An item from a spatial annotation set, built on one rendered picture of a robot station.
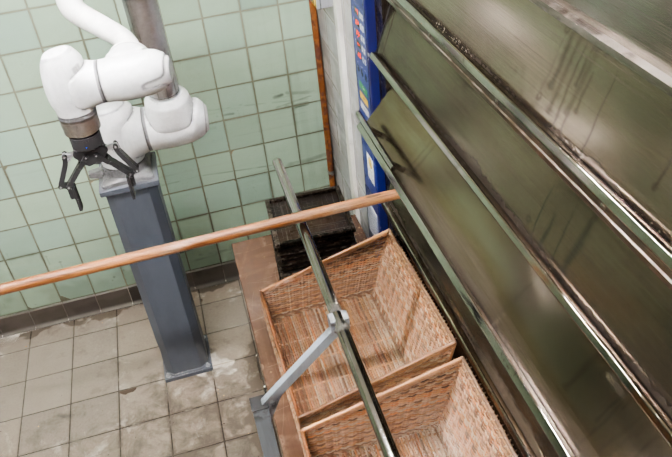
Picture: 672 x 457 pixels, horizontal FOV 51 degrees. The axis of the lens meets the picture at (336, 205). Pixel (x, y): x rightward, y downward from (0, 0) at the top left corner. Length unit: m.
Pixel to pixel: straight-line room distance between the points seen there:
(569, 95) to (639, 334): 0.38
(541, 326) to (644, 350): 0.32
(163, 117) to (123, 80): 0.74
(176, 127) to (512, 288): 1.37
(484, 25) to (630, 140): 0.47
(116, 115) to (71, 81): 0.76
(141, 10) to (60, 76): 0.60
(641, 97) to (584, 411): 0.57
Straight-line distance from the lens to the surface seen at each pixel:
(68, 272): 1.94
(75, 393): 3.34
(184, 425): 3.05
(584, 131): 1.15
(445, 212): 1.75
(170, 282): 2.85
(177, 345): 3.08
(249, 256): 2.79
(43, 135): 3.13
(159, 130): 2.48
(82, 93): 1.74
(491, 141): 1.51
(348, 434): 2.07
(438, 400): 2.09
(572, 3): 1.17
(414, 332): 2.25
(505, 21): 1.37
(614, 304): 1.21
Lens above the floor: 2.34
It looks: 36 degrees down
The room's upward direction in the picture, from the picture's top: 6 degrees counter-clockwise
